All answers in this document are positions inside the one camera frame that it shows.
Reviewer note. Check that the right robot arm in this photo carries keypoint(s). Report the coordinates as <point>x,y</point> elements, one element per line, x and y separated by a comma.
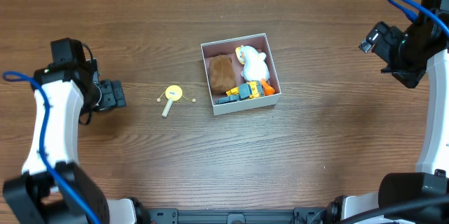
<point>420,50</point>

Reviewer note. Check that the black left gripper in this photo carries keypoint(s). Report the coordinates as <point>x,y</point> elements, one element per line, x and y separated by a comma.
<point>114,94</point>

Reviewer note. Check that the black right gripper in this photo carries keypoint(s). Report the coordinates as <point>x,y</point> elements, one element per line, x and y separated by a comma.
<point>375,40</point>

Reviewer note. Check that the white plush duck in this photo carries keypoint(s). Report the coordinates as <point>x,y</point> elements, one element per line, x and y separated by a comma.
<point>254,67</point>

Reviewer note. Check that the yellow toy truck grey cannon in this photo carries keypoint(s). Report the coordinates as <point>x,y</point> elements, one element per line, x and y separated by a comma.
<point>248,90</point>

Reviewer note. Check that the white cardboard box pink inside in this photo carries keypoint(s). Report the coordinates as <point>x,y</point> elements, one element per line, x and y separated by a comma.
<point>227,47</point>

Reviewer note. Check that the yellow rattle drum toy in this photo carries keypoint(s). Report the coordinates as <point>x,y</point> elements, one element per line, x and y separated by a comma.
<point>173,94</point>

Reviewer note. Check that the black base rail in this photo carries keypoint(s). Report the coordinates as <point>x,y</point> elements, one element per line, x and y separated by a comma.
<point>301,215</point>

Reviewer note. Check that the brown furry plush toy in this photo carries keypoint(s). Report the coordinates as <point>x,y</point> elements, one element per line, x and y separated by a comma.
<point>221,74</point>

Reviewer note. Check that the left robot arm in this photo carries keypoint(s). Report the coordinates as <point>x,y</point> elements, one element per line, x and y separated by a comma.
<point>53,188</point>

